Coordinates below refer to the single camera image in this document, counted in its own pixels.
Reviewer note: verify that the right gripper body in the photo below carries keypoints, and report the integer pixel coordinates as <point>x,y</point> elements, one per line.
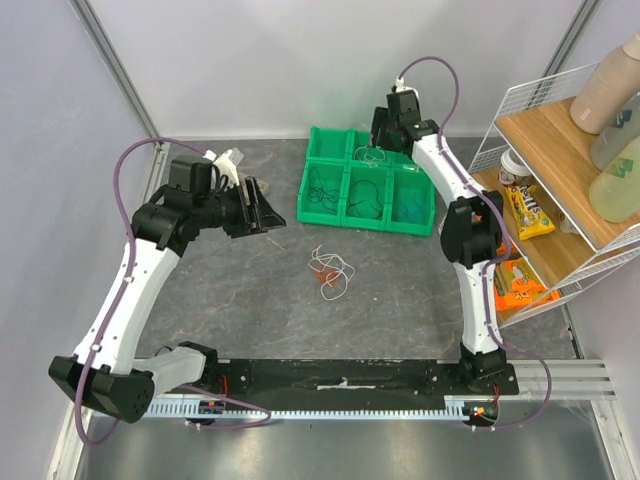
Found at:
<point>379,129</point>

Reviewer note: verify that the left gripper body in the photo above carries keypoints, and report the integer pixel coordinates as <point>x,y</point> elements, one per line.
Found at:
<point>233,216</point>

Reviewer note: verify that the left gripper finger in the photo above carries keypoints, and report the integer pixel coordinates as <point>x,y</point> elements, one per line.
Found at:
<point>266,220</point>
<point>258,205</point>

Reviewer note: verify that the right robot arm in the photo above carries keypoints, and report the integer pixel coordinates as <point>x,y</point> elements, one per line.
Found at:
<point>470,236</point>

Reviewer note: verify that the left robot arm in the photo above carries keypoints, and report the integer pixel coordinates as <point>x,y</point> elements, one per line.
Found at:
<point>103,373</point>

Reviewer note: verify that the playing card box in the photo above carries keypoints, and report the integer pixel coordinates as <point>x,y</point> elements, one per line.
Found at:
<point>263,186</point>

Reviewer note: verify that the green compartment bin tray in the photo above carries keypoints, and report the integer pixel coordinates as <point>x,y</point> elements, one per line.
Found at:
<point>348,183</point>

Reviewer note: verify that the paper coffee cup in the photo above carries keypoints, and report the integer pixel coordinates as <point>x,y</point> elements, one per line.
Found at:
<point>512,170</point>

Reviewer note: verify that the yellow candy bag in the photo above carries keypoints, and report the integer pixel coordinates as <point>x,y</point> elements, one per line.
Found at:
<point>531,220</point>

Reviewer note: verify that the orange snack box lower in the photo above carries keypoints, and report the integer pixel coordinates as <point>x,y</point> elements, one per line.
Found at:
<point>517,286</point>

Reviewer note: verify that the beige pump bottle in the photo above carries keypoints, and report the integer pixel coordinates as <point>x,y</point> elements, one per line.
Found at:
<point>614,81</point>

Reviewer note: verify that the grey-green pump bottle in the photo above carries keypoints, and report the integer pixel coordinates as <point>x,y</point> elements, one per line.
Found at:
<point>623,129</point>

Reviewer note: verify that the light green pump bottle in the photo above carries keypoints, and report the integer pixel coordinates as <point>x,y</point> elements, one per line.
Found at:
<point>614,194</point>

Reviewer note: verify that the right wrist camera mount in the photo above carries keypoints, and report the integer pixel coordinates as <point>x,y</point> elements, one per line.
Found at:
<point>399,86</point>

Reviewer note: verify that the white wire shelf rack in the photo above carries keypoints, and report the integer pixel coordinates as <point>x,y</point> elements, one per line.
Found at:
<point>533,121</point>

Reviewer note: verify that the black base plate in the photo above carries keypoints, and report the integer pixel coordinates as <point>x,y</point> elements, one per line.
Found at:
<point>252,376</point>

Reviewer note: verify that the slotted cable duct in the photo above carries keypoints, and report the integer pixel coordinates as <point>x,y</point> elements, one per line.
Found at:
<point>199,408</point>

